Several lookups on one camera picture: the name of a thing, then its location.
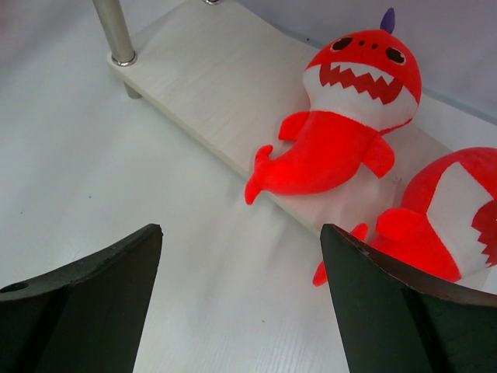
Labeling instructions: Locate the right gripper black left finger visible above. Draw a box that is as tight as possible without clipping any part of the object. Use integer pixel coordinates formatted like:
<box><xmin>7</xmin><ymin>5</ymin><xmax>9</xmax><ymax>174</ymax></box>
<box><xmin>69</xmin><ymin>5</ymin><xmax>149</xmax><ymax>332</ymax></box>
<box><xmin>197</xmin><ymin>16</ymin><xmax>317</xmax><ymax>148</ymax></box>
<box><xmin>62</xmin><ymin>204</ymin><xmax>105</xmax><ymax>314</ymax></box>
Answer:
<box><xmin>1</xmin><ymin>224</ymin><xmax>162</xmax><ymax>372</ymax></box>

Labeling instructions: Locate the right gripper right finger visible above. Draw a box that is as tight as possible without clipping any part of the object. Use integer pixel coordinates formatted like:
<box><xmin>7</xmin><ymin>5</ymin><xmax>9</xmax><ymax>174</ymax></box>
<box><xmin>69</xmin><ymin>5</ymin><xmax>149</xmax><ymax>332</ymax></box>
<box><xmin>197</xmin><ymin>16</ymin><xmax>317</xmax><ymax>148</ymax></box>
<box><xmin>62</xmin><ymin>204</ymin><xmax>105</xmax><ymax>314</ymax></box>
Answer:
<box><xmin>320</xmin><ymin>225</ymin><xmax>496</xmax><ymax>372</ymax></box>

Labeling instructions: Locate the red shark plush round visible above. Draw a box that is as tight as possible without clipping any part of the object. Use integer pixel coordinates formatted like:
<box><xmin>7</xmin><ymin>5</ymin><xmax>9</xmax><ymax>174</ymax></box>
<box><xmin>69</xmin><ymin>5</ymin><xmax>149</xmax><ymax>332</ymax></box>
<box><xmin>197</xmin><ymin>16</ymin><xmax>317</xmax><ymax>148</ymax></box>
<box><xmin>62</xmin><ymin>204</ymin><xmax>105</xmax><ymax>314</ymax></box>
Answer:
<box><xmin>245</xmin><ymin>9</ymin><xmax>422</xmax><ymax>204</ymax></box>

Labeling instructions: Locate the white two-tier shelf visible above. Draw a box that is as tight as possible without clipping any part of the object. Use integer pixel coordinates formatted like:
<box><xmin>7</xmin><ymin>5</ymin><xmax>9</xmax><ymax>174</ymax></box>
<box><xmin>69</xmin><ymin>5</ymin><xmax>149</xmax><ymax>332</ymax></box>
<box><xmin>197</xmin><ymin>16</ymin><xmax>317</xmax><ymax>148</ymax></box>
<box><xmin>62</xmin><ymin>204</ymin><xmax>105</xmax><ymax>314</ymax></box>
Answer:
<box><xmin>94</xmin><ymin>1</ymin><xmax>496</xmax><ymax>233</ymax></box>

